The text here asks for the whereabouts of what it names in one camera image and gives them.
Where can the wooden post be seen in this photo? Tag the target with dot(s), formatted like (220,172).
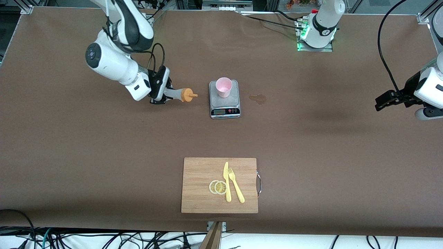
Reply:
(213,238)

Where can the translucent sauce bottle orange cap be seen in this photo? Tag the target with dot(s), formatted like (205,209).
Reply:
(187,95)

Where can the wooden cutting board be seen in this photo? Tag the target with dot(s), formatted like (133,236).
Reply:
(197,186)

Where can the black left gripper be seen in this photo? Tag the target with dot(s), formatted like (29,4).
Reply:
(409,87)

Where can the yellow plastic knife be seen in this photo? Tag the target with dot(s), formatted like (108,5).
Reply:
(228,193)

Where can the aluminium frame corner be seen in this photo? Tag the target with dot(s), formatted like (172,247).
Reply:
(423,18)

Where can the brown sauce spill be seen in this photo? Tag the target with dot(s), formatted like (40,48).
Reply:
(259,99)

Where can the small metal bracket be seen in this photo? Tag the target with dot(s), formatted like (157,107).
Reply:
(223,225)

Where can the silver digital kitchen scale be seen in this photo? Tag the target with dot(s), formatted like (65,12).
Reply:
(232,103)

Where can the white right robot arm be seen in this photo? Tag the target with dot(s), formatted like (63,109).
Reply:
(110,62)

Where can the pink plastic cup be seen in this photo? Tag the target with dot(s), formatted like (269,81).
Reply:
(224,88)

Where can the yellow plastic fork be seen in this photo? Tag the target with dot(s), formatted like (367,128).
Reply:
(238,193)

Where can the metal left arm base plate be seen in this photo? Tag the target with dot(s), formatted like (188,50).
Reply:
(316,50)

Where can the silver box white sockets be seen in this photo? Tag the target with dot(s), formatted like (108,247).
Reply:
(226,5)

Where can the yellow lemon slice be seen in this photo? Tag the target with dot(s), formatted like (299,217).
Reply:
(211,187)
(220,187)

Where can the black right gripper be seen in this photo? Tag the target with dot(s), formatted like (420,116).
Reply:
(153,77)

